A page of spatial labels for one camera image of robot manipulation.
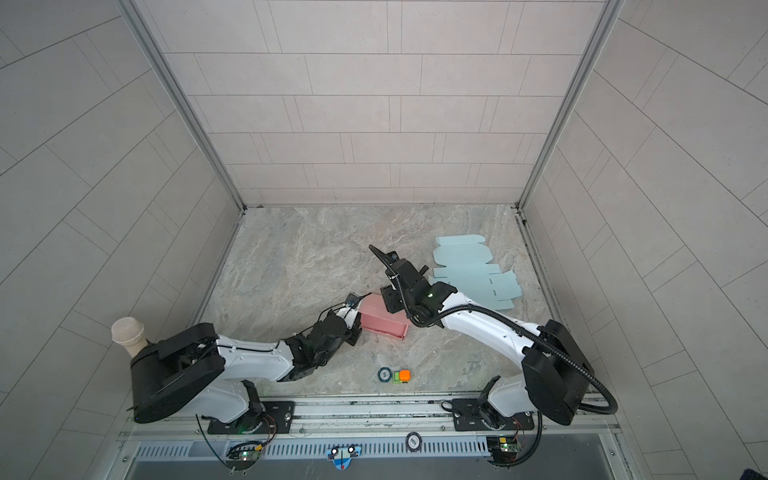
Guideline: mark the orange green small toy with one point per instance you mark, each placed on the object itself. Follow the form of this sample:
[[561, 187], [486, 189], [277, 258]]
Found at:
[[401, 376]]

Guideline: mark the light blue paper box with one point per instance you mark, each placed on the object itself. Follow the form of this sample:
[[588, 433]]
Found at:
[[466, 263]]

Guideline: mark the blue red sticker tag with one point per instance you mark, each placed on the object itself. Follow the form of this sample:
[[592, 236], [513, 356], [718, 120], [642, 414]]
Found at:
[[341, 456]]

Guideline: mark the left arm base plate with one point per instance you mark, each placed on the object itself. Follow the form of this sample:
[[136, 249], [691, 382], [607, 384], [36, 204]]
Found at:
[[276, 418]]

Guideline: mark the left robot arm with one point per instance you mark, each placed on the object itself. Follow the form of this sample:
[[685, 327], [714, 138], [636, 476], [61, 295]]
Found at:
[[200, 372]]

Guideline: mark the right green circuit board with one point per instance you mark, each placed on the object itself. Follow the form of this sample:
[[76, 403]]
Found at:
[[503, 450]]

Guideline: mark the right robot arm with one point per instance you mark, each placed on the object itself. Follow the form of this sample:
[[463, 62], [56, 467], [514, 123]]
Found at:
[[556, 379]]

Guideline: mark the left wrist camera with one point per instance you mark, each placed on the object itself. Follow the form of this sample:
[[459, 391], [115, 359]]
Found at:
[[352, 300]]

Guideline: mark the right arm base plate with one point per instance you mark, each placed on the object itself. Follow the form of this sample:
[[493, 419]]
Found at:
[[474, 415]]

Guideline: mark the left green circuit board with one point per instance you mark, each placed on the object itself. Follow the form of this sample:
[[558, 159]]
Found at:
[[244, 455]]

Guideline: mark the pink paper box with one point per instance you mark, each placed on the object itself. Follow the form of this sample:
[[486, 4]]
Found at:
[[375, 317]]

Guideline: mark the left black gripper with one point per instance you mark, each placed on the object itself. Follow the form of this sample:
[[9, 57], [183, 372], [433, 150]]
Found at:
[[355, 333]]

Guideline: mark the aluminium rail frame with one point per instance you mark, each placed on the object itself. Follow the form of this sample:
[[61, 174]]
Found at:
[[327, 417]]

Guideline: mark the green circuit board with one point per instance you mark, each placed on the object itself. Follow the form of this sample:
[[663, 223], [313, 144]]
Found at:
[[244, 455], [503, 450]]

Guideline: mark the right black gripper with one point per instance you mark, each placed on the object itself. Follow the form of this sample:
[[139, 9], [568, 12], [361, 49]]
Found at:
[[388, 295]]

